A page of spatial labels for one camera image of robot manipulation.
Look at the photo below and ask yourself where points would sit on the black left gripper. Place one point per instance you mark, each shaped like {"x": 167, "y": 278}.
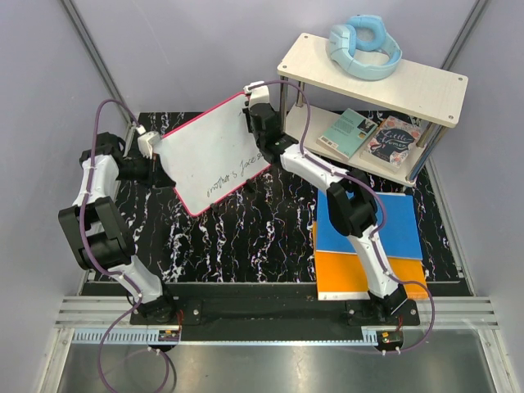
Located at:
{"x": 157, "y": 177}

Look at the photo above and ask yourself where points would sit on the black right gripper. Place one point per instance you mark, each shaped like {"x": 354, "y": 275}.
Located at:
{"x": 245, "y": 110}

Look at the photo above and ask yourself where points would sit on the pink framed whiteboard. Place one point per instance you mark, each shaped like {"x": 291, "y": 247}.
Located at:
{"x": 211, "y": 156}

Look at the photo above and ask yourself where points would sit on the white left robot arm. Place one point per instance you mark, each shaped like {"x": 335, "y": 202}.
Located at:
{"x": 97, "y": 233}

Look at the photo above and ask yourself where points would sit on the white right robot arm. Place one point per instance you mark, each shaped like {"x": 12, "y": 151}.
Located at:
{"x": 352, "y": 208}

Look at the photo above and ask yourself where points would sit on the teal paperback book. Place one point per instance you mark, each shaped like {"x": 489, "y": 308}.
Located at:
{"x": 346, "y": 135}

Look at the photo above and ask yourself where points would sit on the black marble pattern mat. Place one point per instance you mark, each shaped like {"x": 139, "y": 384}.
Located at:
{"x": 261, "y": 232}

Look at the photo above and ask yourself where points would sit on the Little Women book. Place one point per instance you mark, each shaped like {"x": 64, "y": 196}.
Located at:
{"x": 391, "y": 143}

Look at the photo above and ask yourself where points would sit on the light blue headphones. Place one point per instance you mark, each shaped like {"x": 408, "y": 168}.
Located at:
{"x": 366, "y": 34}

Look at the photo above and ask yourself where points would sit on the orange notebook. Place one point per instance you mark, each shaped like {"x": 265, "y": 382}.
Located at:
{"x": 342, "y": 277}

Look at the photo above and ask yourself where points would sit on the white two-tier shelf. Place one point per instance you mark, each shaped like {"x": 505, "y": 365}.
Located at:
{"x": 423, "y": 92}

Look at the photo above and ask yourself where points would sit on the blue notebook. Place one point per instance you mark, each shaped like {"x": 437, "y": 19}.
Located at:
{"x": 400, "y": 238}

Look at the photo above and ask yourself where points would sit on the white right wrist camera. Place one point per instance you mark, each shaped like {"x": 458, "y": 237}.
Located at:
{"x": 257, "y": 93}

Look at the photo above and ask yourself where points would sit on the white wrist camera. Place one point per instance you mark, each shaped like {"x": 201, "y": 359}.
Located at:
{"x": 257, "y": 93}
{"x": 147, "y": 141}

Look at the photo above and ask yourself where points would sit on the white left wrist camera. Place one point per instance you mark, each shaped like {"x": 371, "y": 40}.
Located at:
{"x": 147, "y": 141}

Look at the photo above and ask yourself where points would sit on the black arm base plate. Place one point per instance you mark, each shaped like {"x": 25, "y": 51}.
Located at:
{"x": 277, "y": 313}

